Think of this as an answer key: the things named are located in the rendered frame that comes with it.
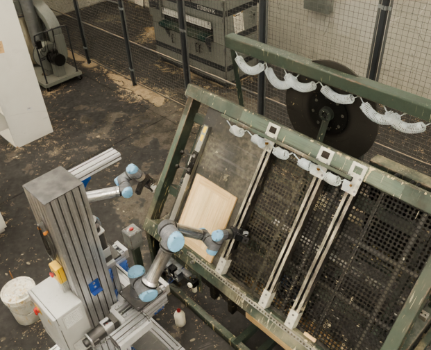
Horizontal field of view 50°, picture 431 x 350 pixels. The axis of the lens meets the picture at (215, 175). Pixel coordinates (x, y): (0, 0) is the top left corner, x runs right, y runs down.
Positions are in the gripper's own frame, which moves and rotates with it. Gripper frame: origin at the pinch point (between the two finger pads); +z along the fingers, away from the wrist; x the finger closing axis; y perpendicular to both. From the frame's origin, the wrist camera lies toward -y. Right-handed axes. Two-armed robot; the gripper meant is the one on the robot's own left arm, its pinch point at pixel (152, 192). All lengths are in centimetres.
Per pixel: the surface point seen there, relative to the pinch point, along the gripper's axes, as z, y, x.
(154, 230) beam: 45, -23, 9
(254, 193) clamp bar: 7, 42, -68
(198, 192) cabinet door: 23.3, 23.0, -16.9
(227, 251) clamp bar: 30, 0, -67
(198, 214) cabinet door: 30.9, 9.7, -25.6
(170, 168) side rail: 20.0, 26.0, 18.5
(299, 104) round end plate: 12, 122, -48
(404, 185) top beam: -20, 85, -159
